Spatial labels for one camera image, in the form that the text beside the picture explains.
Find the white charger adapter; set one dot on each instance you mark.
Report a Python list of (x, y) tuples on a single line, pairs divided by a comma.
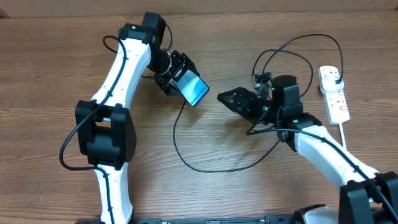
[(331, 84)]

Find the white power strip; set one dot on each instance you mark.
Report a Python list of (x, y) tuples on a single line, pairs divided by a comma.
[(335, 103)]

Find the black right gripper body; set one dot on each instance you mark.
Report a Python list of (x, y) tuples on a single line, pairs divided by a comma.
[(267, 111)]

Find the Galaxy smartphone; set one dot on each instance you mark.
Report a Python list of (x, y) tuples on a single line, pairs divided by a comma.
[(191, 86)]

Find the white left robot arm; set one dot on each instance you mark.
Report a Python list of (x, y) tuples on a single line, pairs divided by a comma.
[(105, 130)]

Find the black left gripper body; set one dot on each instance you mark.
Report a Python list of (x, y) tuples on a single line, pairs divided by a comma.
[(170, 67)]

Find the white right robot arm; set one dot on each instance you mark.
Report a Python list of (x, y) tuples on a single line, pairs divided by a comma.
[(365, 194)]

